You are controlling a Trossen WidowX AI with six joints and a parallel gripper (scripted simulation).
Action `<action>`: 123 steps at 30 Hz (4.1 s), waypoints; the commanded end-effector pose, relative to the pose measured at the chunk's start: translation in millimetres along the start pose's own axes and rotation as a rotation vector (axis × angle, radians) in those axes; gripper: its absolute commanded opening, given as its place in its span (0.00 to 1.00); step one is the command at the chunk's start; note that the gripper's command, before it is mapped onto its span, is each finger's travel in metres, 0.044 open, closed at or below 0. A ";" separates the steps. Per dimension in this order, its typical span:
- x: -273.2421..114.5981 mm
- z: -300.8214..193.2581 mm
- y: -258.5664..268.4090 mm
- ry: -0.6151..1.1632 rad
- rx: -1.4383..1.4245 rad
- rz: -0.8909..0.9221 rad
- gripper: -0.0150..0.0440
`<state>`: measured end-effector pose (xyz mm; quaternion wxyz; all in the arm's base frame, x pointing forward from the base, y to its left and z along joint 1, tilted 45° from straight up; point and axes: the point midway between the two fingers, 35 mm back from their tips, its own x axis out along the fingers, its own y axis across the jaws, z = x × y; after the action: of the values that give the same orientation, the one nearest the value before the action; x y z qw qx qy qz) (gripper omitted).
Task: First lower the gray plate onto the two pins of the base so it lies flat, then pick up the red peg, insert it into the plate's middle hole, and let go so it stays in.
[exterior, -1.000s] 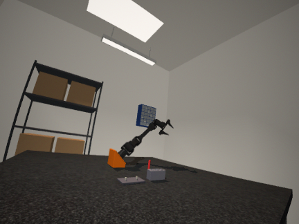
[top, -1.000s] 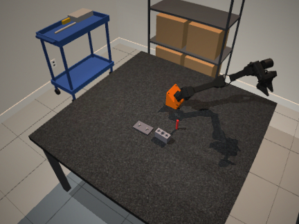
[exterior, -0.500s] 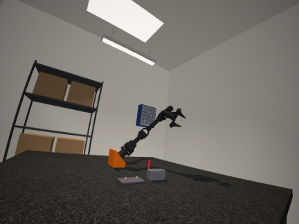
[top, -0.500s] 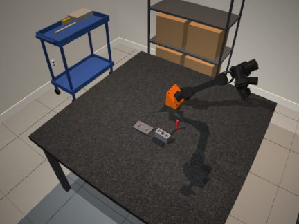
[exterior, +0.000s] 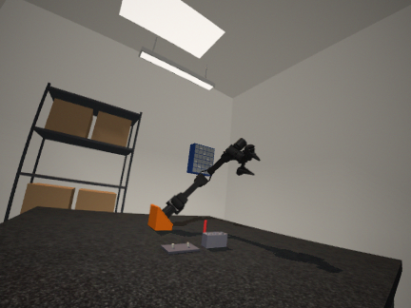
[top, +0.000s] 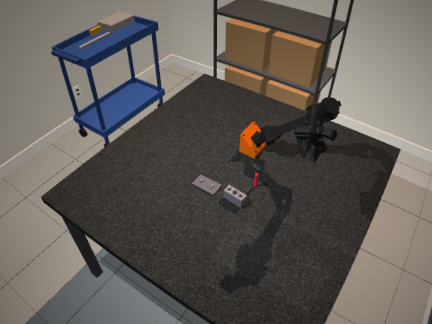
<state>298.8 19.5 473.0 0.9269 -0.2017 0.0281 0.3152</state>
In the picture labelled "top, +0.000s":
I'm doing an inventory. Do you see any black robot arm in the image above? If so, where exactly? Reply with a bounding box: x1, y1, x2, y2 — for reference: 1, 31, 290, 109
251, 97, 342, 148

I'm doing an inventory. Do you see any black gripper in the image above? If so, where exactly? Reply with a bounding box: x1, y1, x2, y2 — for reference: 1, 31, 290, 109
294, 118, 328, 166

